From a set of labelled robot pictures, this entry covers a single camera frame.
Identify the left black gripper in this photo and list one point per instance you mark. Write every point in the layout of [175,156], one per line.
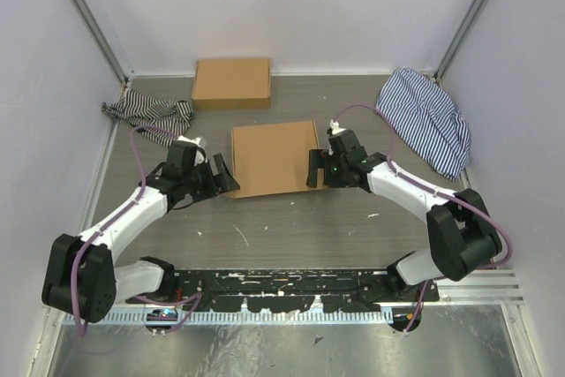
[223,181]

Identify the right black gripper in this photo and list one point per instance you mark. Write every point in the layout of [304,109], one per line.
[321,159]

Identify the cardboard box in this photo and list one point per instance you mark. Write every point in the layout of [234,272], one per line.
[232,83]
[272,159]

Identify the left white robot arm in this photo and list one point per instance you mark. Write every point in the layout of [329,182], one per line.
[82,276]

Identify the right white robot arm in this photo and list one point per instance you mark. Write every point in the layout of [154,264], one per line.
[461,234]

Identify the folded closed cardboard box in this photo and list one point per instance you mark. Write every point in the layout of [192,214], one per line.
[232,83]

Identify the blue white striped cloth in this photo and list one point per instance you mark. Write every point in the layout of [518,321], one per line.
[425,117]

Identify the black white striped cloth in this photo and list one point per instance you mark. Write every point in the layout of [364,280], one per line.
[159,120]

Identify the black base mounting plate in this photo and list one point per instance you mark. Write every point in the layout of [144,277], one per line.
[287,290]

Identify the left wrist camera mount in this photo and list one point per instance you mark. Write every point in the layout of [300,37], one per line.
[199,143]

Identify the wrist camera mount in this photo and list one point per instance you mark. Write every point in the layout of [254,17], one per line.
[199,143]
[334,128]

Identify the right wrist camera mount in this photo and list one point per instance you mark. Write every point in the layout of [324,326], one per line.
[334,128]

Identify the slotted grey cable duct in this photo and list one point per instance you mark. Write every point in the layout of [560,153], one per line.
[140,315]

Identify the left aluminium frame post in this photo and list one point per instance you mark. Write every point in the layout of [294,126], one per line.
[89,20]

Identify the aluminium frame post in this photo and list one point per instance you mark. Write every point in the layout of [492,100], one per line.
[89,20]
[471,16]

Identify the aluminium front rail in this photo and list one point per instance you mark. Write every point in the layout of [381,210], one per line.
[481,287]

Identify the right aluminium frame post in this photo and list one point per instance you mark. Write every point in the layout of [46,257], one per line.
[471,16]

